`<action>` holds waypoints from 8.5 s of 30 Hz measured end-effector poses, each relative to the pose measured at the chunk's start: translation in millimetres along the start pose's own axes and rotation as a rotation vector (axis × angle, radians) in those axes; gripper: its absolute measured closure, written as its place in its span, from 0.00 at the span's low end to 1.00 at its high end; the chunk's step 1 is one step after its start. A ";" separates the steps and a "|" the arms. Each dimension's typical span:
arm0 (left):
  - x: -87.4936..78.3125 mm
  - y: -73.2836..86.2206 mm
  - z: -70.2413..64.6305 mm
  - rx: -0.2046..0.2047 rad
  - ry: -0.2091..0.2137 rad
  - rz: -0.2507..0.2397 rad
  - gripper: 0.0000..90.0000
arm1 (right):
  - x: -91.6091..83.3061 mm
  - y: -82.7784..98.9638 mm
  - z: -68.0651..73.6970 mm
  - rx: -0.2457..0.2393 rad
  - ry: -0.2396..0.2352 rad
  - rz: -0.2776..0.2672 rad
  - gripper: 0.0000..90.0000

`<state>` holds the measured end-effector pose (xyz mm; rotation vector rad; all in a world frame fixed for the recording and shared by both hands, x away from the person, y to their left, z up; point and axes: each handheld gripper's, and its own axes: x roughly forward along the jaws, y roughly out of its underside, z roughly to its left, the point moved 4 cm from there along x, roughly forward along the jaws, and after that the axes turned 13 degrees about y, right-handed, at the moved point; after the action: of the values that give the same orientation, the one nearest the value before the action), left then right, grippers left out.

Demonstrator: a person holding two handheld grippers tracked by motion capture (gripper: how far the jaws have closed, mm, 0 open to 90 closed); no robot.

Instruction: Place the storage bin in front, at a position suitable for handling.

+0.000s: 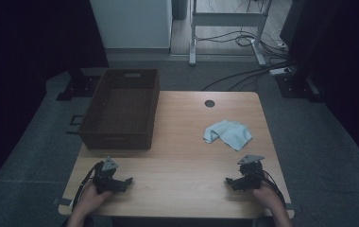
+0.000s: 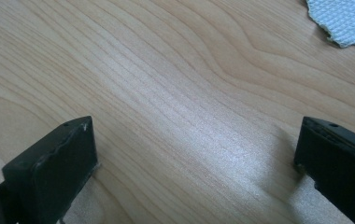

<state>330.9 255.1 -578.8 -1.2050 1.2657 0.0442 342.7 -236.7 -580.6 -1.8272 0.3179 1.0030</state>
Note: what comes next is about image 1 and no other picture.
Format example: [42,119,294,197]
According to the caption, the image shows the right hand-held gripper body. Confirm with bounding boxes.
[235,154,265,190]

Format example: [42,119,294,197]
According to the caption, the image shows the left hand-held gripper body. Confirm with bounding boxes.
[92,156,126,194]

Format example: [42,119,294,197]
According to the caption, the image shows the light blue cloth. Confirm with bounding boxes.
[203,119,253,152]

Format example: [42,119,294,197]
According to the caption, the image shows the brown wicker basket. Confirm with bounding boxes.
[77,68,162,150]

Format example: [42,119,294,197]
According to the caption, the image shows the person's left hand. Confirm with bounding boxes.
[73,182,114,216]

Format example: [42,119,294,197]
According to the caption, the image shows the person's right hand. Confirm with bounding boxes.
[251,182,284,212]

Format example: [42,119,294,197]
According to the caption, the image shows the black tape floor mark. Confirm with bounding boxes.
[65,114,85,136]

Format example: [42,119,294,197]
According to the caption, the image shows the black stand base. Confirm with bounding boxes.
[274,73,324,103]
[56,67,102,102]

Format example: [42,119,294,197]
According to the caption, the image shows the white power strip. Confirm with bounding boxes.
[268,66,293,77]

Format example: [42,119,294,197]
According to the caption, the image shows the dark curtain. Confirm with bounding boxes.
[0,0,110,202]
[279,0,359,175]

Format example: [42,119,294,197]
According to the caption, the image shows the white cabinet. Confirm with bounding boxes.
[89,0,173,50]

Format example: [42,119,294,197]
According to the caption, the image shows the left hand-held gripper black cable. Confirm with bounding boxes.
[71,161,102,211]

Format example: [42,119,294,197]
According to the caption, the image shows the hand-held gripper black cable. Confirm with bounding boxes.
[71,161,102,211]
[260,169,287,209]

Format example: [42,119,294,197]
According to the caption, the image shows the right hand-held gripper black cable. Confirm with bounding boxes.
[260,169,287,209]

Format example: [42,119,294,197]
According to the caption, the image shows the black floor cables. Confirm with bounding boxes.
[196,28,297,93]

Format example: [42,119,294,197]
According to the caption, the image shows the white metal stand frame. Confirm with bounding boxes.
[188,0,273,67]

